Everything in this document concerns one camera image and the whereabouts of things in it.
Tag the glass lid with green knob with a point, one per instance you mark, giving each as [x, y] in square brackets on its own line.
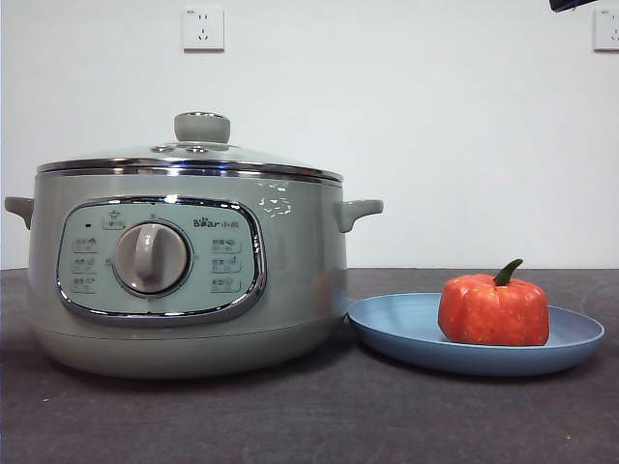
[202, 130]

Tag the orange pumpkin with green stem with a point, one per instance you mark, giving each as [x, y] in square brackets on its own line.
[493, 314]

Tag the white wall socket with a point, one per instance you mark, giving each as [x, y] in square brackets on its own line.
[203, 30]
[608, 30]

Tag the blue plate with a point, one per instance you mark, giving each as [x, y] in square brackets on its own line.
[396, 328]

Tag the pale green electric steamer pot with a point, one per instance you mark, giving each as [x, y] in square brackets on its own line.
[300, 241]

